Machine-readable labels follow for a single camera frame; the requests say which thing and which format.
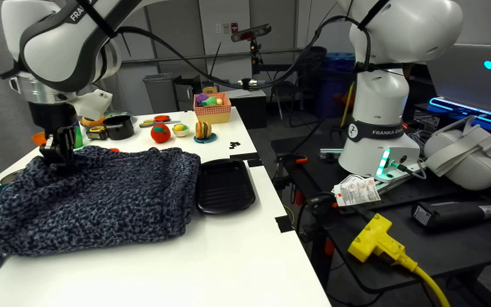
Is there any black ridged plastic tray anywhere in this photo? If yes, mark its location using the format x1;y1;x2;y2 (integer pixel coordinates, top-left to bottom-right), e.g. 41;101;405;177
194;157;257;217

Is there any black side cabinet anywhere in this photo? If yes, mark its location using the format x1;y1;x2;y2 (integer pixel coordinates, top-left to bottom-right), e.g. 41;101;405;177
225;87;269;130

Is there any grey laptop with blue light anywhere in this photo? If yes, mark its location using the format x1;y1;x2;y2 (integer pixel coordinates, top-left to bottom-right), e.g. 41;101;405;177
426;41;491;138

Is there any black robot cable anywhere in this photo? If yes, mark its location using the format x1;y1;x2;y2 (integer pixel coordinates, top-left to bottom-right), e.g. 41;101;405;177
76;0;397;92

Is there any white paper tag red print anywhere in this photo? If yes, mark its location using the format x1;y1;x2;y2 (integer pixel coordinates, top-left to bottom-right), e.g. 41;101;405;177
330;172;381;208

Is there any black power brick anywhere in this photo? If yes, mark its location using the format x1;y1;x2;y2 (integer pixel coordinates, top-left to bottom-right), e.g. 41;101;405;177
410;198;491;232

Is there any yellow power plug with cable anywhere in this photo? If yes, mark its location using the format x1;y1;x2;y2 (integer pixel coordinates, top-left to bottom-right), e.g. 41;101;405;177
346;211;451;307

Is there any red toy tomato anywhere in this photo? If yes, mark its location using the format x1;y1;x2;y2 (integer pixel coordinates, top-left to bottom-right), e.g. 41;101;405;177
148;119;172;145

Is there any orange box with toys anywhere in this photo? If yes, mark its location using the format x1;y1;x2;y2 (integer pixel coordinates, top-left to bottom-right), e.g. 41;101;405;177
191;90;233;124

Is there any black office chair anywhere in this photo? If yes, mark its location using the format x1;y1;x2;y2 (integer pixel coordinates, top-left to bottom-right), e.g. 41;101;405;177
269;46;327;126

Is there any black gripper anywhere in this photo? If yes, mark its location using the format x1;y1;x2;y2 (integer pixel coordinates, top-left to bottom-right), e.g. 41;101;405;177
27;99;80;174

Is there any toy burger on teal plate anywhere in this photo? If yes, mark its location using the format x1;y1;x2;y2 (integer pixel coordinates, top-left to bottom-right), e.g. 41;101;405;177
192;119;220;145

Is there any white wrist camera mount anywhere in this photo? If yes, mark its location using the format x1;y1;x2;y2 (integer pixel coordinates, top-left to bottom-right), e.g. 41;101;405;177
73;87;114;121

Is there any white VR headset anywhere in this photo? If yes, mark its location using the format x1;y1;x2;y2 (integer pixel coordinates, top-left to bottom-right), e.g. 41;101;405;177
422;116;491;193

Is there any dark blue knitted towel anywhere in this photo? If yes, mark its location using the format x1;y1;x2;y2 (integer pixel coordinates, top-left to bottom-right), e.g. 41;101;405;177
0;145;202;257

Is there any dark cooking pot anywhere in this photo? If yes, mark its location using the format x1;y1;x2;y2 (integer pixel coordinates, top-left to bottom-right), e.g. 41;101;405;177
102;112;136;141

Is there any grey trash bin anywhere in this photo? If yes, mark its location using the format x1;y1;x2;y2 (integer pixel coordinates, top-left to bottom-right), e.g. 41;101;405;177
141;73;180;114

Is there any orange toy bread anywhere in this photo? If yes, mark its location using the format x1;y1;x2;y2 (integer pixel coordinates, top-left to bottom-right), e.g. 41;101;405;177
80;114;107;130

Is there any blue storage bin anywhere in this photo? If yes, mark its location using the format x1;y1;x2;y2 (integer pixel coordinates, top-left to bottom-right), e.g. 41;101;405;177
315;51;356;119

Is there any small dark jar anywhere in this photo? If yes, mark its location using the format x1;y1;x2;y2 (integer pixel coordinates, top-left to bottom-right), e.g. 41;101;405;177
85;124;109;141

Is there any camera on black tripod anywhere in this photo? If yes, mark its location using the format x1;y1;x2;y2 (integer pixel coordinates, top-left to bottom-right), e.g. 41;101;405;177
230;22;274;78

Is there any grey round metal lid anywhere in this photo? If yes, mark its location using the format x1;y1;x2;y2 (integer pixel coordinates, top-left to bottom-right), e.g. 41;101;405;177
0;169;25;188

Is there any yellow toy food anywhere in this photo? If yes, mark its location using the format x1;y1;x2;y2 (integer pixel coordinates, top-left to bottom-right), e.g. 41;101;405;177
170;121;192;138

